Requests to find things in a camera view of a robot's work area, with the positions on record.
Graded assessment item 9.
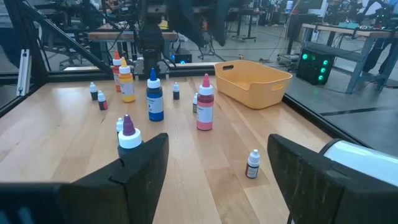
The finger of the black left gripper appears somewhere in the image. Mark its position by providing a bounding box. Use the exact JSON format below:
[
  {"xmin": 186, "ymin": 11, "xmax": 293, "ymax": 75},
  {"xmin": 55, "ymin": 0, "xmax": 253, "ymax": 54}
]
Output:
[
  {"xmin": 213, "ymin": 0, "xmax": 233, "ymax": 47},
  {"xmin": 167, "ymin": 0, "xmax": 207, "ymax": 49}
]

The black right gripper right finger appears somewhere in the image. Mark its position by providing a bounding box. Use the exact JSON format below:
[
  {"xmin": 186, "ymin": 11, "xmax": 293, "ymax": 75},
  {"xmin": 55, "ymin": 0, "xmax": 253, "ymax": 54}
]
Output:
[{"xmin": 267, "ymin": 133, "xmax": 398, "ymax": 224}]

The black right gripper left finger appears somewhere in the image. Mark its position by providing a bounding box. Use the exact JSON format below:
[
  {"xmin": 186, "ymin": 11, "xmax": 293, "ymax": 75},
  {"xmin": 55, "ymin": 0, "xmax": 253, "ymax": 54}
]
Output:
[{"xmin": 58, "ymin": 133, "xmax": 170, "ymax": 224}]

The large purple food coloring bottle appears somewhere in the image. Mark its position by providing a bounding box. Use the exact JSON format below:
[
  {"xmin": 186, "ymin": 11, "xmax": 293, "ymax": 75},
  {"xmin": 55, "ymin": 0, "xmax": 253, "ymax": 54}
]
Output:
[{"xmin": 117, "ymin": 114, "xmax": 144, "ymax": 158}]

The small red-label dropper bottle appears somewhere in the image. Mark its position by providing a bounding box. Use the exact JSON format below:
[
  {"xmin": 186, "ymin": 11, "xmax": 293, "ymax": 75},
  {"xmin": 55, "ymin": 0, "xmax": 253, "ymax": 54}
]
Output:
[{"xmin": 244, "ymin": 149, "xmax": 261, "ymax": 179}]

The large blue food coloring bottle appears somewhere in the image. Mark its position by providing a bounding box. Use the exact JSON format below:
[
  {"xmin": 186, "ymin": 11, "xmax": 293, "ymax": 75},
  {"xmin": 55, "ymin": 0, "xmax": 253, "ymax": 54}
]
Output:
[{"xmin": 146, "ymin": 67, "xmax": 165, "ymax": 122}]

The large pink food coloring bottle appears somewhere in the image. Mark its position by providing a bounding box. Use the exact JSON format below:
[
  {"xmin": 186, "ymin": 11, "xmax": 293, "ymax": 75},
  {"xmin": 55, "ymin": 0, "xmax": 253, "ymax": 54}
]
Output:
[{"xmin": 196, "ymin": 73, "xmax": 215, "ymax": 131}]

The large red-orange food coloring bottle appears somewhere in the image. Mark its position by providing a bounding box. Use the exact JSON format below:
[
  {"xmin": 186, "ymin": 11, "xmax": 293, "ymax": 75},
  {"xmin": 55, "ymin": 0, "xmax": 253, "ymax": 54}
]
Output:
[{"xmin": 112, "ymin": 50, "xmax": 123, "ymax": 93}]

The large yellow food coloring bottle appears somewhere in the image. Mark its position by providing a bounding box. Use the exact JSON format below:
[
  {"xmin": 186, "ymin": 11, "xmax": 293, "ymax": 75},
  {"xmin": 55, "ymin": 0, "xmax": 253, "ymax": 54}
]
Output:
[{"xmin": 118, "ymin": 57, "xmax": 137, "ymax": 103}]

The black computer with blue light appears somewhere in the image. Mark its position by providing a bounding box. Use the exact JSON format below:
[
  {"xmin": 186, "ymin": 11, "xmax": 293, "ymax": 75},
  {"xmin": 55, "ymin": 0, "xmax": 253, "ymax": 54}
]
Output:
[{"xmin": 172, "ymin": 47, "xmax": 193, "ymax": 65}]

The yellow plastic basket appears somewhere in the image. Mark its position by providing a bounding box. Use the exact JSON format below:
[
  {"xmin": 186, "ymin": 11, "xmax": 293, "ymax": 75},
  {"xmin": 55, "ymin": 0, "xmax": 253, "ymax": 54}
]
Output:
[{"xmin": 213, "ymin": 60, "xmax": 293, "ymax": 110}]

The black computer with green fans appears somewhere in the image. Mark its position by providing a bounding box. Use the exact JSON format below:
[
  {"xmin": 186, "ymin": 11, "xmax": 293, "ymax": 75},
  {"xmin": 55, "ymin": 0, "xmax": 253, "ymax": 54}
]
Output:
[{"xmin": 295, "ymin": 46, "xmax": 336, "ymax": 86}]

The wooden workbench with grey legs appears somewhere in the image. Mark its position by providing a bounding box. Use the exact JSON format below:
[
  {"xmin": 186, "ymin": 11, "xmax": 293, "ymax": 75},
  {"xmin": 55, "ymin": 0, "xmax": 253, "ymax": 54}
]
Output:
[{"xmin": 300, "ymin": 23, "xmax": 398, "ymax": 94}]

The black aluminium table frame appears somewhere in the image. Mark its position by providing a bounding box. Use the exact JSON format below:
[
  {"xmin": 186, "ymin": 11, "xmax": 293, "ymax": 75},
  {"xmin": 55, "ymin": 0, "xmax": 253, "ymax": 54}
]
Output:
[{"xmin": 0, "ymin": 0, "xmax": 371, "ymax": 149}]

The silver aluminium bracket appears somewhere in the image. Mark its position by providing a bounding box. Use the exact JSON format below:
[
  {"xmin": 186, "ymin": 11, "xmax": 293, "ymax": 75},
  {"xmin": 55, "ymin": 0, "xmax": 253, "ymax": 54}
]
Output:
[{"xmin": 16, "ymin": 49, "xmax": 32, "ymax": 96}]

